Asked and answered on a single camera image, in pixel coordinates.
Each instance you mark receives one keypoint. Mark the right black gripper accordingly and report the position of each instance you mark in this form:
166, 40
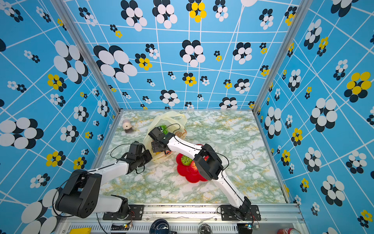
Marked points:
155, 146

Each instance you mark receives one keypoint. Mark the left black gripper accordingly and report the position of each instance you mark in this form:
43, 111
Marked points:
148, 155

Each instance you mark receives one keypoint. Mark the translucent yellowish plastic bag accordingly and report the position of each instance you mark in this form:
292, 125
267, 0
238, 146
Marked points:
170, 122

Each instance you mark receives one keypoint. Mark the fake green custard apple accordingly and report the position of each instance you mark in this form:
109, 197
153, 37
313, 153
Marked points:
186, 161

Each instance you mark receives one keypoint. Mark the fake green grapes bunch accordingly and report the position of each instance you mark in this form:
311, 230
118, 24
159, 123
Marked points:
163, 128

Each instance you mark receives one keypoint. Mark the fake red apple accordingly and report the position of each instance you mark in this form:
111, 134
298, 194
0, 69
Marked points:
193, 168

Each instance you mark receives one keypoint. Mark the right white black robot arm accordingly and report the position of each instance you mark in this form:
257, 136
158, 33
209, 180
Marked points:
209, 166

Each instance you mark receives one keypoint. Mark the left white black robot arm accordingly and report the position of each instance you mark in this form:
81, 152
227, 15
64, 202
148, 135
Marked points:
81, 193

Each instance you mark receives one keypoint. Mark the small pink roll object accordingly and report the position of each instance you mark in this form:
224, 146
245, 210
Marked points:
127, 126

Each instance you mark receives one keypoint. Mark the red flower-shaped plate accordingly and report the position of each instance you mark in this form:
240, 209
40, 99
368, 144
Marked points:
184, 171

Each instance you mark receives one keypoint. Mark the yellow block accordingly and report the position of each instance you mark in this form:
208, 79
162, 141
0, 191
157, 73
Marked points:
81, 231

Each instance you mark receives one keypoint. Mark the red can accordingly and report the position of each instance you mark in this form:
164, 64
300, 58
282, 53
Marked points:
288, 231

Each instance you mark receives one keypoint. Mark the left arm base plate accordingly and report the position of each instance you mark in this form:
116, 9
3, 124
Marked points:
129, 212

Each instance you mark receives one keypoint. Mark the black round camera lens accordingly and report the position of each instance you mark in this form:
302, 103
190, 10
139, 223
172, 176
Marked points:
160, 226

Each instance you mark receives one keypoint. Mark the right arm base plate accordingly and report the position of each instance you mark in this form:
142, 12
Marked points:
230, 213

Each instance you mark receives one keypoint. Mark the aluminium front rail frame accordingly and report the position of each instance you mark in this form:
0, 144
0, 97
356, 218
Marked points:
188, 218

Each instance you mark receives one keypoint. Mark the left aluminium corner post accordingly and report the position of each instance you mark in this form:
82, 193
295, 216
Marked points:
75, 34

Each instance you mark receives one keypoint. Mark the aluminium corner post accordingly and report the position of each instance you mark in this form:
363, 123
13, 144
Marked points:
75, 34
289, 37

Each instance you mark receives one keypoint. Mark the right aluminium corner post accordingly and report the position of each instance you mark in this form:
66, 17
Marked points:
289, 37

